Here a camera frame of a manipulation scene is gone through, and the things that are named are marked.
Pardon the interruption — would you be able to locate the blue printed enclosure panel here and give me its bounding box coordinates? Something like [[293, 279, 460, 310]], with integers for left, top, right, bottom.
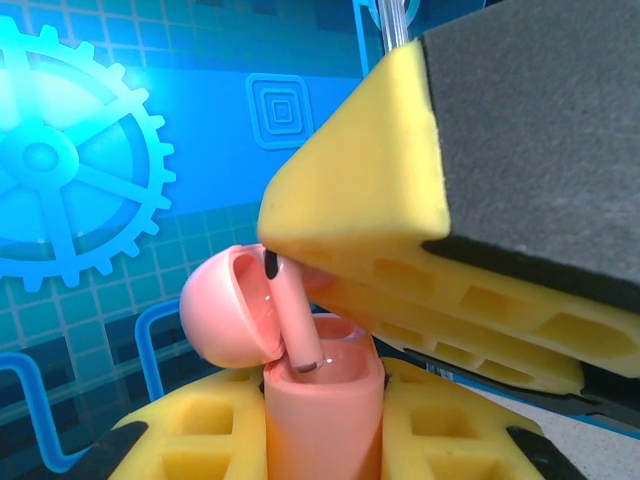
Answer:
[[0, 0, 494, 480]]

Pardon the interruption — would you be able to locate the peach square charging case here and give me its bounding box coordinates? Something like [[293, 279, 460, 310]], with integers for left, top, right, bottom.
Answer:
[[178, 243, 387, 480]]

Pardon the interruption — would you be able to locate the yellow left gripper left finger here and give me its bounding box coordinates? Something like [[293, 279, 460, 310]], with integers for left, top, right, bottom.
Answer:
[[74, 367, 269, 480]]

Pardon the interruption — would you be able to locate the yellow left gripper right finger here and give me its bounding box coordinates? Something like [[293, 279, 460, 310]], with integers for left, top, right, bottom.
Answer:
[[379, 356, 586, 480]]

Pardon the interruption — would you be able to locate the aluminium frame post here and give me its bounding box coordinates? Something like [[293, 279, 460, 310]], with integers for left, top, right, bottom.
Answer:
[[377, 0, 412, 53]]

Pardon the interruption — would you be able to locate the peach wireless earbud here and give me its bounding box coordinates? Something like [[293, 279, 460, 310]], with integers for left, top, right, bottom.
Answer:
[[263, 248, 335, 375]]

